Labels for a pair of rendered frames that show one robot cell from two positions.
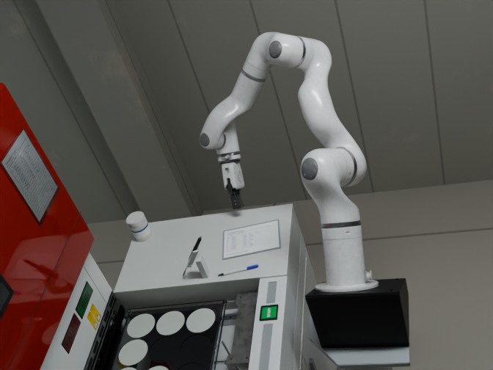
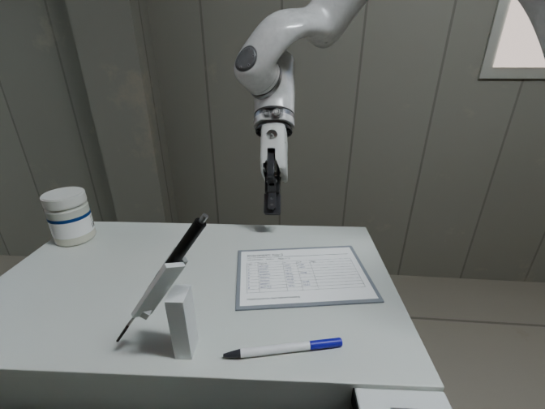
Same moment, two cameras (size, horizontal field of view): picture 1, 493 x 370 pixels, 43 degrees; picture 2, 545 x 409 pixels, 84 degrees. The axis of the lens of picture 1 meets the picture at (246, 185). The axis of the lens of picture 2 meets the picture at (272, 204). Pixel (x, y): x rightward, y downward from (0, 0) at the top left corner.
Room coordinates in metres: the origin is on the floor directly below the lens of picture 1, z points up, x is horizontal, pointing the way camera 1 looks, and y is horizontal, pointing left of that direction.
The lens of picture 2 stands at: (1.31, 0.20, 1.27)
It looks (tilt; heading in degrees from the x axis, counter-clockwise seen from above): 24 degrees down; 344
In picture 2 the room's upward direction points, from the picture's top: straight up
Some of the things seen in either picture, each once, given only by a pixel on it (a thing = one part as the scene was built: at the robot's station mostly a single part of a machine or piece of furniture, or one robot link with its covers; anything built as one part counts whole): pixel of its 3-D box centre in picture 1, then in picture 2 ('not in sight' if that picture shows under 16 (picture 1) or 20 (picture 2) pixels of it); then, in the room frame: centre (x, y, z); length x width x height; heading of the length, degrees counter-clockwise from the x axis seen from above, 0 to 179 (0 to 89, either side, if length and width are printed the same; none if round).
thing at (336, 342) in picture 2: (238, 270); (283, 348); (1.55, 0.12, 0.97); 0.14 x 0.01 x 0.01; 82
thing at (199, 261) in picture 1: (195, 262); (165, 305); (1.59, 0.25, 1.03); 0.06 x 0.04 x 0.13; 71
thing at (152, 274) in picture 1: (210, 260); (199, 309); (1.73, 0.21, 0.89); 0.62 x 0.35 x 0.14; 71
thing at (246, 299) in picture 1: (249, 299); not in sight; (1.48, 0.12, 0.89); 0.08 x 0.03 x 0.03; 71
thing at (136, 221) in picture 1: (139, 226); (70, 216); (1.91, 0.43, 1.01); 0.07 x 0.07 x 0.10
